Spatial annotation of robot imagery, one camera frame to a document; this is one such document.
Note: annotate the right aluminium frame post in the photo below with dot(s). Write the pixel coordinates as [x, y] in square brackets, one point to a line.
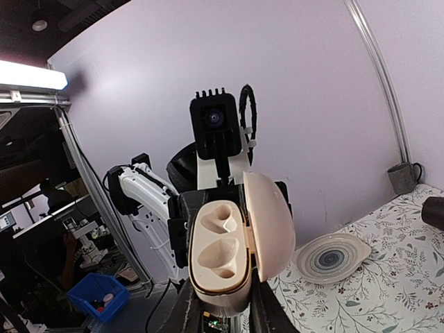
[383, 76]

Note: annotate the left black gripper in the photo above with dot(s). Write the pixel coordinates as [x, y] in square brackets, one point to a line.
[231, 227]

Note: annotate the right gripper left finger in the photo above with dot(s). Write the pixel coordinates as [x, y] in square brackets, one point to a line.
[188, 318]

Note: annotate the blue storage bin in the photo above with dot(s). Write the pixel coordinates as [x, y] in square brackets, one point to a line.
[99, 296]

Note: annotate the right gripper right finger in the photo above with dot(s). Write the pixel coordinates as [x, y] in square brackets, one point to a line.
[266, 312]

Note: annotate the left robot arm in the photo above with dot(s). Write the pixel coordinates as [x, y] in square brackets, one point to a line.
[136, 191]

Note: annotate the grey mug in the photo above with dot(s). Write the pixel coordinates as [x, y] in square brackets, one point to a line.
[405, 176]

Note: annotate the ceiling light panel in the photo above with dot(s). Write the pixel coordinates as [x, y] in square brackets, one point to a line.
[15, 76]

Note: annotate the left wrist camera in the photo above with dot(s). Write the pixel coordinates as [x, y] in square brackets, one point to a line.
[225, 135]

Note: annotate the white spiral plate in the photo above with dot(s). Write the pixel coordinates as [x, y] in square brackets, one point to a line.
[331, 258]

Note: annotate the cream earbud charging case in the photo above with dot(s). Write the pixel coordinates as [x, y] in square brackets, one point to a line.
[226, 292]

